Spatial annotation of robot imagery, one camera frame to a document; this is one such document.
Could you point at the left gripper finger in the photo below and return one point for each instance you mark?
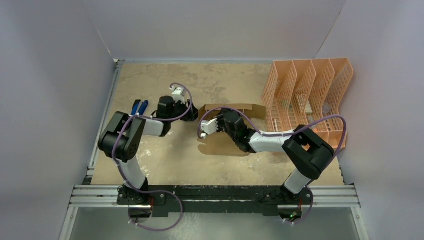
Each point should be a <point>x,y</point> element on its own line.
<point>194,113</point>
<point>187,116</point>

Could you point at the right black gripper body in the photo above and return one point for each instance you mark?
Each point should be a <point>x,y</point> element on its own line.
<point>219,122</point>

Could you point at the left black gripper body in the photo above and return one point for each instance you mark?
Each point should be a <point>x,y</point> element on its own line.
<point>179,109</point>

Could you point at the brown cardboard box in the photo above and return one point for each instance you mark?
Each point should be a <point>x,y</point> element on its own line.
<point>220,144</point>

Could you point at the orange plastic file organizer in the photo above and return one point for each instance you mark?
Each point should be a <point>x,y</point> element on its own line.
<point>291,83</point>

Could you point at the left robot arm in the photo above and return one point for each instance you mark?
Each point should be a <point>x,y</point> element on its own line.
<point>122,136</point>

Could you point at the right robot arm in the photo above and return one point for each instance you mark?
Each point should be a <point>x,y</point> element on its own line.
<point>309,153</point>

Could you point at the blue stapler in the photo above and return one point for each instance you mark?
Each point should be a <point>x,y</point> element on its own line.
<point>139,107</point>

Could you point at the white block in organizer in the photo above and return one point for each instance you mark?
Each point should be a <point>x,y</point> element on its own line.
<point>308,108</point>

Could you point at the purple round item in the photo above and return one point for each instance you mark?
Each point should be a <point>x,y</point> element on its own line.
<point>326,108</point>

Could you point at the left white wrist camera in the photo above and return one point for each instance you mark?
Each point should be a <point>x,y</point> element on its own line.
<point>178,94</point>

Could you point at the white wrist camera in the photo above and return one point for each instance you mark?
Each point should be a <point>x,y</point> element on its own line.
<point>208,127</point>
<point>178,94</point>

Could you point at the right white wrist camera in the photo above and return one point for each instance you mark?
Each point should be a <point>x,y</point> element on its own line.
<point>208,127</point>

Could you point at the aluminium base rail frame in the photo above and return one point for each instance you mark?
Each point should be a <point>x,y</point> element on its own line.
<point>270,201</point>

